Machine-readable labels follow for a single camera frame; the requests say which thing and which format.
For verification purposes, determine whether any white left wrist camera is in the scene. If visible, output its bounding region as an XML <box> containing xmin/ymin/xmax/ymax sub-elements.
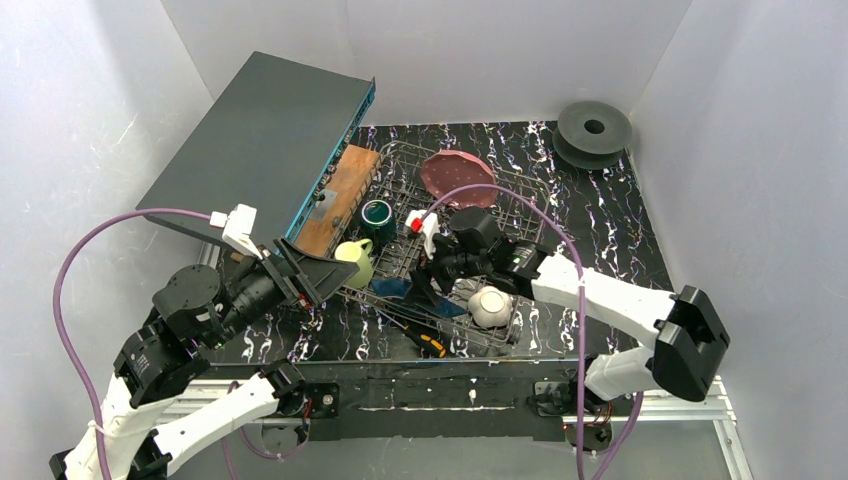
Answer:
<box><xmin>209</xmin><ymin>204</ymin><xmax>263</xmax><ymax>259</ymax></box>

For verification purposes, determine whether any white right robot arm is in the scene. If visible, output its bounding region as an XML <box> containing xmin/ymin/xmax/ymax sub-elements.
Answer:
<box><xmin>405</xmin><ymin>207</ymin><xmax>730</xmax><ymax>406</ymax></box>

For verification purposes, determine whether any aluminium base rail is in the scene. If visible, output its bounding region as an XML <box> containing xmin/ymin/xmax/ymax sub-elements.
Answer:
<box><xmin>122</xmin><ymin>241</ymin><xmax>753</xmax><ymax>480</ymax></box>

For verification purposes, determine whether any pink polka dot plate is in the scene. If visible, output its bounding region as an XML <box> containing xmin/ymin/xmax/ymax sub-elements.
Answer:
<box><xmin>420</xmin><ymin>150</ymin><xmax>498</xmax><ymax>209</ymax></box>

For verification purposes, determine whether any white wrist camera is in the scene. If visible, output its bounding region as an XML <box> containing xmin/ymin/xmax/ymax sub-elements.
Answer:
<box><xmin>209</xmin><ymin>204</ymin><xmax>263</xmax><ymax>259</ymax></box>
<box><xmin>404</xmin><ymin>210</ymin><xmax>439</xmax><ymax>259</ymax></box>

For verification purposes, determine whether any dark blue plate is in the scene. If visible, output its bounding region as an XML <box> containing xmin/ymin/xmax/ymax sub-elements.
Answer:
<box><xmin>370</xmin><ymin>278</ymin><xmax>467</xmax><ymax>318</ymax></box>

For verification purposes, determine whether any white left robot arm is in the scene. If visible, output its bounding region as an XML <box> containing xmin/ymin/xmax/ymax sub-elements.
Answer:
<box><xmin>49</xmin><ymin>239</ymin><xmax>359</xmax><ymax>479</ymax></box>

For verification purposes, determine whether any dark green glossy mug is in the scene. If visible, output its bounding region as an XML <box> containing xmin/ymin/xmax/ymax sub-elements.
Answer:
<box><xmin>360</xmin><ymin>199</ymin><xmax>397</xmax><ymax>250</ymax></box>

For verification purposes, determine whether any purple cable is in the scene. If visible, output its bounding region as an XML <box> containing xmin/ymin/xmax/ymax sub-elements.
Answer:
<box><xmin>420</xmin><ymin>184</ymin><xmax>647</xmax><ymax>480</ymax></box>
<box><xmin>52</xmin><ymin>208</ymin><xmax>220</xmax><ymax>480</ymax></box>

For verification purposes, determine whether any black filament spool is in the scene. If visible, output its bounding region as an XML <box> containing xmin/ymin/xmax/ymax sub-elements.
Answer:
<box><xmin>553</xmin><ymin>101</ymin><xmax>633</xmax><ymax>171</ymax></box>

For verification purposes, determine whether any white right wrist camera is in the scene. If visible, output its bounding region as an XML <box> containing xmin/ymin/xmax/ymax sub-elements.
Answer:
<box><xmin>404</xmin><ymin>210</ymin><xmax>439</xmax><ymax>259</ymax></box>

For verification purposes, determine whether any light green ceramic mug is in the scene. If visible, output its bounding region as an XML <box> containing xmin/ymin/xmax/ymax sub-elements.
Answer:
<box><xmin>334</xmin><ymin>238</ymin><xmax>374</xmax><ymax>289</ymax></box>

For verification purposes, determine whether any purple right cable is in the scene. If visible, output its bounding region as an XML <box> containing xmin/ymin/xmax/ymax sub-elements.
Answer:
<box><xmin>420</xmin><ymin>184</ymin><xmax>647</xmax><ymax>480</ymax></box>

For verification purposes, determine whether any white flower shaped bowl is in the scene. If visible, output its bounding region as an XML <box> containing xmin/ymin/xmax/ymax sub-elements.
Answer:
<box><xmin>467</xmin><ymin>286</ymin><xmax>512</xmax><ymax>329</ymax></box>

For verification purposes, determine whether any grey wire dish rack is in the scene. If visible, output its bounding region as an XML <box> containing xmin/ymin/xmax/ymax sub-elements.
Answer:
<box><xmin>315</xmin><ymin>172</ymin><xmax>558</xmax><ymax>361</ymax></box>

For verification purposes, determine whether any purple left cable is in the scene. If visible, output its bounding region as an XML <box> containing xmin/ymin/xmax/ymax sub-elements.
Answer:
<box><xmin>52</xmin><ymin>208</ymin><xmax>220</xmax><ymax>480</ymax></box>

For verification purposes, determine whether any dark grey flat box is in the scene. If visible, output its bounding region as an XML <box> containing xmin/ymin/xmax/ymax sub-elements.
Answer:
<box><xmin>137</xmin><ymin>51</ymin><xmax>376</xmax><ymax>246</ymax></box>

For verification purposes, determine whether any wooden board with bracket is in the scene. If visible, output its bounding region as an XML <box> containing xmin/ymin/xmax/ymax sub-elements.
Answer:
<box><xmin>257</xmin><ymin>145</ymin><xmax>379</xmax><ymax>257</ymax></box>

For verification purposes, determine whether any yellow black screwdriver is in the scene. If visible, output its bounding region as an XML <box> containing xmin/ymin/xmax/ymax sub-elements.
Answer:
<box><xmin>385</xmin><ymin>315</ymin><xmax>447</xmax><ymax>358</ymax></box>

